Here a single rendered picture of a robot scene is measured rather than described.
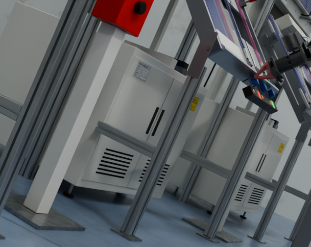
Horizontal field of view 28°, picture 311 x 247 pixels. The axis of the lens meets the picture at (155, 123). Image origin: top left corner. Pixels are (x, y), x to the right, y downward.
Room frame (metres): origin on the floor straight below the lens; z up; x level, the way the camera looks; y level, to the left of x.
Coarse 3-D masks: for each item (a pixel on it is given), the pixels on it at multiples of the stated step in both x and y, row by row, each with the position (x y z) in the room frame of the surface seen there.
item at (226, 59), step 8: (224, 48) 2.12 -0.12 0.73; (216, 56) 2.16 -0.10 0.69; (224, 56) 2.18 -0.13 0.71; (232, 56) 2.20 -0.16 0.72; (224, 64) 2.24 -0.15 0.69; (232, 64) 2.27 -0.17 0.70; (240, 64) 2.29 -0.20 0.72; (232, 72) 2.34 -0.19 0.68; (240, 72) 2.36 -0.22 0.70; (248, 72) 2.38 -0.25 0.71; (256, 72) 2.42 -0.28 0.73; (240, 80) 2.44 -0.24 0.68; (248, 80) 2.47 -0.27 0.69; (264, 80) 2.52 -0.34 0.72; (256, 88) 2.58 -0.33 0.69; (272, 88) 2.64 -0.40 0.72
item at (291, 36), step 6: (288, 36) 2.34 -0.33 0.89; (294, 36) 2.34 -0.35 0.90; (300, 36) 2.36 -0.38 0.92; (282, 42) 2.37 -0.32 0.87; (288, 42) 2.34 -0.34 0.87; (294, 42) 2.34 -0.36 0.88; (300, 42) 2.36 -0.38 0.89; (288, 48) 2.34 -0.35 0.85; (306, 48) 2.35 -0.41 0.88; (306, 54) 2.36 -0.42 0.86; (306, 60) 2.41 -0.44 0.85
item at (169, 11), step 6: (24, 0) 2.57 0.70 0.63; (30, 0) 2.59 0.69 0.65; (174, 0) 3.01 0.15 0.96; (168, 6) 3.01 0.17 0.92; (174, 6) 3.02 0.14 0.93; (168, 12) 3.01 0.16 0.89; (162, 18) 3.02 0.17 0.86; (168, 18) 3.01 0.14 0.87; (162, 24) 3.01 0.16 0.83; (162, 30) 3.00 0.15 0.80; (156, 36) 3.01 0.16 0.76; (162, 36) 3.02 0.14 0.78; (156, 42) 3.01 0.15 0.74; (150, 48) 3.01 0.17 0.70; (156, 48) 3.02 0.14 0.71
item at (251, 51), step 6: (246, 42) 2.61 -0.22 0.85; (240, 48) 2.46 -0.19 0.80; (246, 48) 2.56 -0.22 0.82; (252, 48) 2.68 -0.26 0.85; (252, 54) 2.62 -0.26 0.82; (246, 60) 2.45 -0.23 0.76; (252, 60) 2.56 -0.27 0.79; (258, 60) 2.67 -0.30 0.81; (252, 66) 2.52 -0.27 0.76; (258, 66) 2.63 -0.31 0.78
